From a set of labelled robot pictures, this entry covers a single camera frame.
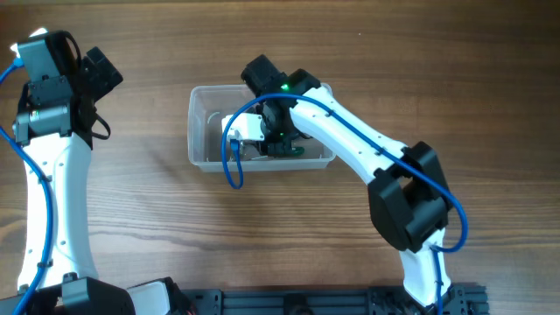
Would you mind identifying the clear plastic container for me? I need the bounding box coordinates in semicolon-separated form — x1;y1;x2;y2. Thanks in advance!
187;85;336;172

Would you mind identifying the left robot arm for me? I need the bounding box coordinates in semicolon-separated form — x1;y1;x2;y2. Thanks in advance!
1;29;197;314

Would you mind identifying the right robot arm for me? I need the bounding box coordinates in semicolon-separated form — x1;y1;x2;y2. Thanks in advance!
241;55;452;309

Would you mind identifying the right blue cable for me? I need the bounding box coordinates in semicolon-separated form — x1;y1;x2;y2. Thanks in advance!
220;92;470;315

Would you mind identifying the blue cable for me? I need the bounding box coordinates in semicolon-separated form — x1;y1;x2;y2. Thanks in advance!
0;56;56;315
220;92;470;315

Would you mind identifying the left blue cable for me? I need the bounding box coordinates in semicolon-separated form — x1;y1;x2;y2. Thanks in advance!
0;56;56;315

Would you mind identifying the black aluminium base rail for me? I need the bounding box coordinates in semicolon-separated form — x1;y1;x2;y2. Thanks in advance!
174;283;489;315

